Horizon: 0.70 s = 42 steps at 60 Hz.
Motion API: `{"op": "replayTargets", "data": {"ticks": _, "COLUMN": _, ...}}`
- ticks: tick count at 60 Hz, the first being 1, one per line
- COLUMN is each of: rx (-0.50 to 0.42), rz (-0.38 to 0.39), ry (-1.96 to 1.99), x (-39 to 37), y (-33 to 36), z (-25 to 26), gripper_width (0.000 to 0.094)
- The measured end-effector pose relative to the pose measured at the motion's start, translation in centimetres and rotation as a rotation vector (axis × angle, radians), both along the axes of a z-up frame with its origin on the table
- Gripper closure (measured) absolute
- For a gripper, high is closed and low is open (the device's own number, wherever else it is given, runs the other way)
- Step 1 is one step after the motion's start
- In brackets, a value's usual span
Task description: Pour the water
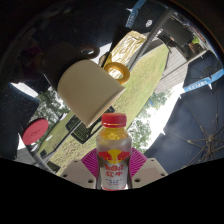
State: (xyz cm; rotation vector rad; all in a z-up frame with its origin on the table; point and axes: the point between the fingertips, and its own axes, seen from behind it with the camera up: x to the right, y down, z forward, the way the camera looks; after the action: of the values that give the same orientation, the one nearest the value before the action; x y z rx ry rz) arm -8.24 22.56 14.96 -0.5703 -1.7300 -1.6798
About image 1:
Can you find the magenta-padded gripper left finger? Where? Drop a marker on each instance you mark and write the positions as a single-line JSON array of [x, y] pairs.
[[78, 173]]

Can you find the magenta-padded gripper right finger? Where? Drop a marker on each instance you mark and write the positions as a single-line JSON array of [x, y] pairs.
[[149, 170]]

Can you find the clear red-capped drink bottle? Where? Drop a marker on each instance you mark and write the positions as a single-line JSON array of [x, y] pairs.
[[114, 148]]

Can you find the grey umbrella pole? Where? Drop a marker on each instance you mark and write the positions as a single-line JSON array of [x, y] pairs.
[[40, 156]]

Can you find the flat round red coaster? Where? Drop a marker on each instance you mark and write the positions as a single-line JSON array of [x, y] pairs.
[[35, 131]]

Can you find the grey wooden shed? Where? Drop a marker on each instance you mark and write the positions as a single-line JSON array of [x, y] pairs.
[[178, 71]]

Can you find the navy umbrella with blue edge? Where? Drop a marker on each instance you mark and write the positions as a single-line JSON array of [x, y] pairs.
[[205, 75]]

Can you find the dark wicker chair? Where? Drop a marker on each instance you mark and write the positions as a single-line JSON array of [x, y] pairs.
[[176, 31]]

